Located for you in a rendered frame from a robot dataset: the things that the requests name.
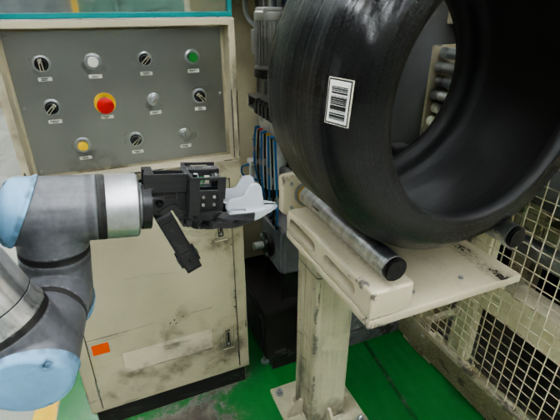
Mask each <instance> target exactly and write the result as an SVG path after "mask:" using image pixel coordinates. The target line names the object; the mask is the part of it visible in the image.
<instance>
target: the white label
mask: <svg viewBox="0 0 560 420"><path fill-rule="evenodd" d="M354 84H355V81H353V80H349V79H344V78H340V77H331V76H330V77H329V82H328V90H327V104H326V112H325V119H324V122H325V123H330V124H333V125H337V126H339V127H343V128H348V127H349V121H350V114H351V108H352V102H353V90H354Z"/></svg>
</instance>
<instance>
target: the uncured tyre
mask: <svg viewBox="0 0 560 420"><path fill-rule="evenodd" d="M443 1H445V3H446V4H447V7H448V10H449V12H450V14H451V17H452V22H453V26H454V32H455V38H456V57H455V65H454V70H453V75H452V81H451V84H450V87H449V89H448V92H447V96H446V98H445V100H444V102H443V104H442V106H441V108H440V110H439V112H438V113H437V116H436V117H435V118H434V119H433V121H432V123H431V124H430V125H429V127H428V128H427V129H426V131H425V132H424V133H423V134H422V135H421V136H420V137H419V138H418V139H417V140H416V141H415V142H414V143H412V144H411V145H410V146H409V147H407V148H406V149H404V150H403V151H401V152H400V153H398V154H396V155H394V156H393V152H392V142H391V128H392V117H393V106H394V101H395V97H396V93H397V90H398V84H399V81H400V78H401V76H402V73H403V69H404V67H405V64H406V62H407V60H408V57H409V55H410V52H411V51H412V49H413V46H414V44H415V42H416V41H417V39H418V37H419V35H420V33H421V31H422V30H423V28H424V27H425V25H426V24H427V22H428V20H429V19H430V17H431V16H432V15H433V14H434V12H435V11H436V10H437V8H438V7H439V6H440V4H441V3H442V2H443ZM330 76H331V77H335V78H344V79H349V80H353V81H355V84H354V90H353V96H352V108H351V114H350V121H349V127H348V128H345V127H339V126H337V125H333V124H330V123H327V122H324V119H325V112H326V104H327V96H328V82H329V77H330ZM267 100H268V108H269V113H270V118H271V122H272V128H273V131H274V133H275V136H276V139H277V142H278V145H279V147H280V149H281V151H282V155H283V156H284V158H285V160H286V162H287V164H288V166H289V167H290V168H291V169H292V171H293V173H294V174H295V175H296V177H297V178H298V179H299V181H300V182H301V183H302V184H303V185H304V186H305V187H306V188H307V189H308V190H310V191H311V192H312V193H313V194H315V195H316V196H317V197H318V198H320V199H321V200H322V201H323V202H324V203H326V204H327V205H328V206H329V207H330V208H331V209H332V210H333V211H335V212H336V213H337V214H339V215H340V216H341V217H342V218H344V219H345V220H346V221H347V222H348V223H350V224H351V225H352V226H353V227H355V228H356V229H357V230H358V231H360V232H361V233H363V234H365V235H367V236H369V237H370V238H374V239H377V240H379V241H381V242H383V243H387V244H391V245H393V246H396V247H400V248H408V249H432V248H441V247H445V246H448V245H452V244H454V243H459V242H461V241H464V240H466V239H469V238H473V237H476V236H477V235H480V234H482V233H485V232H487V231H489V230H491V229H493V228H495V227H496V226H498V225H499V224H501V223H503V222H505V221H506V220H508V219H509V218H510V217H511V216H513V215H514V214H515V213H517V212H518V211H519V210H521V209H522V208H523V207H524V206H525V205H527V204H528V203H529V202H530V201H531V200H532V199H533V198H534V197H535V196H536V195H537V194H538V193H539V192H540V191H541V190H542V189H543V188H544V187H545V186H546V184H547V183H548V182H549V181H550V179H551V178H552V177H553V176H554V174H555V173H556V172H557V170H558V169H559V168H560V0H287V2H286V4H285V6H284V8H283V10H282V13H281V16H280V18H279V20H278V23H277V27H276V30H275V33H274V37H273V40H272V46H271V51H270V56H269V62H268V70H267Z"/></svg>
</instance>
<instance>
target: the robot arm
mask: <svg viewBox="0 0 560 420"><path fill-rule="evenodd" d="M190 165H207V166H190ZM226 181H227V177H220V176H219V168H218V167H217V166H214V162H180V170H152V169H151V167H141V179H139V180H138V178H137V175H136V174H135V173H104V174H95V175H94V174H82V175H49V176H38V175H37V174H33V175H32V176H25V177H10V178H9V179H7V180H6V181H5V182H4V183H3V184H2V187H1V190H0V243H1V245H2V246H3V247H5V248H13V247H15V248H16V252H17V262H18V265H17V264H16V263H15V262H14V261H13V260H12V259H11V258H10V256H9V255H8V254H7V253H6V252H5V251H4V250H3V248H2V247H1V246H0V408H1V409H3V410H8V411H14V412H26V411H32V410H37V409H41V408H45V407H47V406H49V405H53V404H54V403H56V402H58V401H59V400H61V399H62V398H64V397H65V396H66V395H67V394H68V393H69V392H70V391H71V389H72V388H73V385H74V383H75V381H76V377H77V373H78V371H79V369H80V367H81V360H80V356H81V351H82V345H83V336H84V331H85V326H86V321H87V320H88V319H89V318H90V316H91V315H92V313H93V309H94V304H95V299H96V294H95V289H94V286H93V270H92V258H91V247H90V241H92V240H102V239H110V238H130V237H138V236H139V235H140V232H141V228H142V229H149V228H152V227H153V217H154V218H155V220H156V222H157V224H158V226H159V227H160V228H161V230H162V232H163V234H164V235H165V237H166V239H167V240H168V241H169V243H170V245H171V246H172V249H173V250H174V252H175V253H174V255H175V257H176V260H177V263H178V264H180V266H181V267H182V269H184V268H185V270H186V271H187V273H191V272H192V271H194V270H196V269H198V268H200V267H201V266H202V264H201V262H200V261H199V259H201V258H200V256H199V255H198V250H197V249H196V248H195V247H194V246H193V244H192V243H191V244H190V243H189V241H188V240H187V238H186V237H185V235H184V233H183V231H182V229H181V228H180V227H179V225H178V223H177V221H176V219H175V217H174V216H173V214H172V213H171V211H173V212H174V213H175V215H176V217H177V218H178V220H179V222H180V223H181V224H182V226H183V227H191V228H195V229H216V228H237V227H240V226H243V225H246V224H249V223H253V222H254V221H255V220H258V219H259V218H262V217H263V216H265V215H267V214H268V213H270V212H271V211H273V210H274V209H276V208H277V206H278V205H277V204H276V203H275V202H271V201H268V200H263V192H262V188H261V186H260V185H259V184H258V183H254V179H253V177H252V176H250V175H244V176H242V177H241V178H240V180H239V182H238V183H237V186H236V187H234V188H226Z"/></svg>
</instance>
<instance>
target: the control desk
mask: <svg viewBox="0 0 560 420"><path fill-rule="evenodd" d="M0 102H1V105H2V110H3V113H4V116H5V119H6V122H7V127H8V131H9V133H10V136H11V139H12V145H13V147H14V151H15V153H16V156H17V161H18V165H19V167H20V170H21V174H22V176H23V177H25V176H32V175H33V174H37V175H38V176H49V175H82V174H94V175H95V174H104V173H135V174H136V175H137V180H139V179H141V167H151V169H152V170H180V163H192V162H214V166H217V167H218V168H219V176H220V177H227V181H226V188H235V187H236V186H237V184H238V182H239V180H240V178H241V168H240V159H239V158H238V157H240V142H239V123H238V86H237V67H236V48H235V29H234V18H231V17H112V18H46V19H0ZM171 213H172V215H173V216H174V217H175V219H176V221H177V223H178V225H179V227H180V228H181V229H182V232H183V233H184V235H185V237H186V238H187V240H188V241H189V243H190V244H191V243H192V244H193V246H194V247H195V248H196V249H197V250H198V255H199V256H200V258H201V259H199V261H200V262H201V264H202V266H201V267H199V268H198V269H196V270H194V271H192V272H190V273H188V272H187V271H186V270H185V268H184V269H182V267H181V266H180V264H178V263H177V260H176V257H175V255H174V253H175V252H174V250H173V248H172V246H171V245H170V243H169V241H168V240H167V239H166V237H165V235H164V234H163V231H162V230H161V228H160V227H159V226H158V224H157V222H156V220H155V218H154V217H153V222H152V228H149V229H142V228H141V232H140V235H139V236H138V237H120V238H110V239H102V240H92V241H90V247H91V258H92V280H93V286H94V289H95V294H96V299H95V304H94V309H93V311H92V315H91V316H90V318H89V319H88V320H87V321H86V326H85V331H84V336H83V341H82V351H81V356H80V360H81V367H80V369H79V372H80V375H81V378H82V383H83V386H84V389H85V392H86V395H87V400H88V403H89V407H90V409H91V412H92V414H95V413H97V416H98V419H99V420H123V419H126V418H130V417H133V416H136V415H138V414H141V413H146V412H149V411H152V410H154V409H157V408H161V407H164V406H167V405H169V404H172V403H176V402H179V401H182V400H184V399H187V398H191V397H194V396H197V395H199V394H202V393H206V392H209V391H212V390H215V389H218V388H222V387H225V386H227V385H230V384H233V383H237V382H240V381H242V380H245V379H246V373H245V366H247V365H249V356H248V319H247V299H246V281H245V262H244V243H243V226H240V227H233V228H216V229H195V228H192V227H183V225H182V224H181V223H180V222H179V220H178V218H177V217H176V215H175V213H174V212H173V211H171ZM102 343H108V345H109V348H110V352H106V353H103V354H100V355H97V356H93V351H92V349H91V346H95V345H98V344H102Z"/></svg>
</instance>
